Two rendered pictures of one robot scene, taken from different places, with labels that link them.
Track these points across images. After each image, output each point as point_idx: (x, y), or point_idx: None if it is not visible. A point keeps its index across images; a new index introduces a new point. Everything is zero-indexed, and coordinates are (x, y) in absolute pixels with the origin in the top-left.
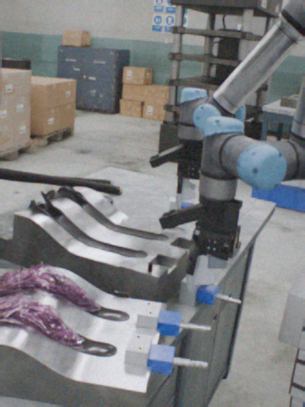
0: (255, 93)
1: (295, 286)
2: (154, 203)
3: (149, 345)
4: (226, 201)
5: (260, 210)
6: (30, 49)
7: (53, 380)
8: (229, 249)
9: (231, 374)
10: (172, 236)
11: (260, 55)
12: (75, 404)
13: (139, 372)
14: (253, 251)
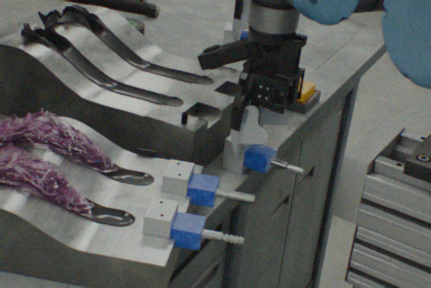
0: None
1: (355, 149)
2: (205, 31)
3: (173, 212)
4: (283, 36)
5: (362, 45)
6: None
7: (54, 251)
8: (285, 99)
9: None
10: (218, 79)
11: None
12: (81, 282)
13: (159, 245)
14: (375, 109)
